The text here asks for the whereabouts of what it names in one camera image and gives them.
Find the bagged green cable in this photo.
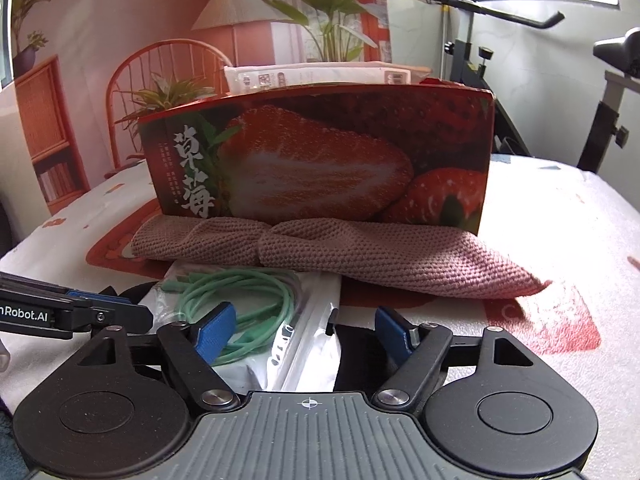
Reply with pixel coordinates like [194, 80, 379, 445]
[136, 261, 344, 395]

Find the red strawberry cardboard box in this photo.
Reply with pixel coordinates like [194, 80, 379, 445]
[138, 79, 495, 232]

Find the white patterned tablecloth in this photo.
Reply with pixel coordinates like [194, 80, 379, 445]
[1, 156, 639, 479]

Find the printed room backdrop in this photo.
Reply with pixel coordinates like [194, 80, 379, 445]
[10, 0, 390, 212]

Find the pink knitted cloth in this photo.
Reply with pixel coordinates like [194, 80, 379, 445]
[131, 214, 549, 299]

